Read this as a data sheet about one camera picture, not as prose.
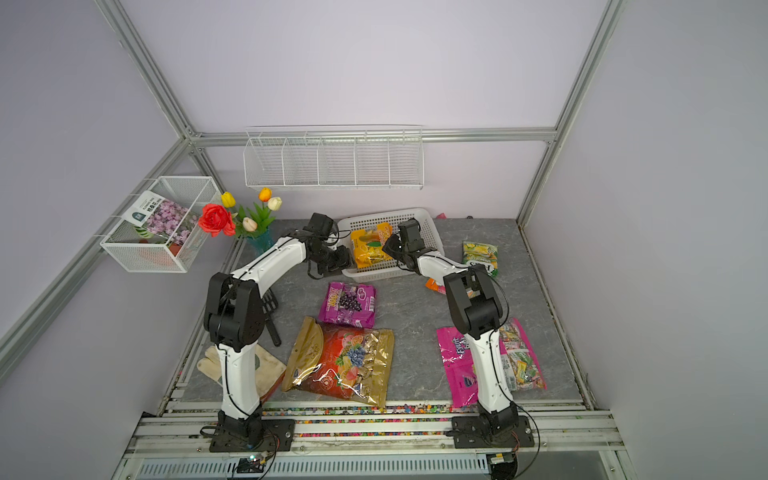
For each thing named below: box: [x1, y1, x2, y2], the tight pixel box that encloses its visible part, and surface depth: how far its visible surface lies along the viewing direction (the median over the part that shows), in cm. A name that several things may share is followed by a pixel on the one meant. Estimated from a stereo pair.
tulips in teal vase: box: [220, 188, 283, 257], surface depth 89 cm
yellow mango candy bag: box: [350, 222, 393, 269], surface depth 105 cm
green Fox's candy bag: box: [462, 241, 499, 278], surface depth 110 cm
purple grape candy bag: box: [318, 282, 377, 329], surface depth 93 cm
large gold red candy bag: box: [282, 316, 395, 408], surface depth 84 cm
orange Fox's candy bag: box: [425, 278, 446, 295], surface depth 103 cm
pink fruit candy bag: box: [436, 327, 479, 409], surface depth 86 cm
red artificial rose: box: [197, 203, 237, 238], surface depth 72 cm
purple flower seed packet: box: [122, 190, 198, 246], surface depth 75 cm
